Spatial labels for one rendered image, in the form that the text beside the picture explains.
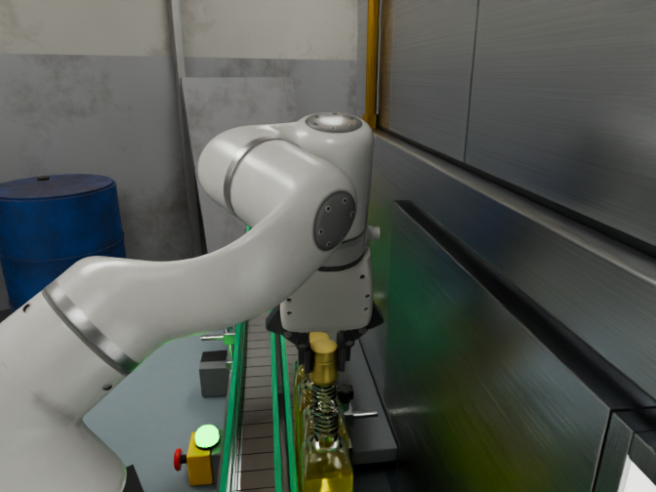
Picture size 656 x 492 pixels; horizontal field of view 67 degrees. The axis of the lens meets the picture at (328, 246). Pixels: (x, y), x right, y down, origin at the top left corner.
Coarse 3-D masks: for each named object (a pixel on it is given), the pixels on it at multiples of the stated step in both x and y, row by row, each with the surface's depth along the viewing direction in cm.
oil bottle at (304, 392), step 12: (300, 384) 68; (300, 396) 66; (336, 396) 66; (300, 408) 65; (300, 420) 66; (300, 432) 66; (300, 444) 67; (300, 456) 68; (300, 468) 69; (300, 480) 70
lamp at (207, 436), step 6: (204, 426) 94; (210, 426) 94; (198, 432) 93; (204, 432) 92; (210, 432) 92; (216, 432) 93; (198, 438) 92; (204, 438) 91; (210, 438) 92; (216, 438) 93; (198, 444) 92; (204, 444) 92; (210, 444) 92; (216, 444) 93
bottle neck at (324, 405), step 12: (312, 408) 54; (324, 408) 56; (336, 408) 54; (312, 420) 55; (324, 420) 53; (336, 420) 54; (324, 432) 54; (336, 432) 55; (324, 444) 55; (336, 444) 55
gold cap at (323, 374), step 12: (312, 348) 58; (324, 348) 58; (336, 348) 58; (312, 360) 58; (324, 360) 57; (336, 360) 58; (312, 372) 59; (324, 372) 58; (336, 372) 59; (324, 384) 58
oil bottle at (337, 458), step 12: (312, 444) 56; (312, 456) 55; (324, 456) 54; (336, 456) 55; (348, 456) 55; (312, 468) 54; (324, 468) 54; (336, 468) 54; (348, 468) 55; (312, 480) 54; (324, 480) 54; (336, 480) 55; (348, 480) 55
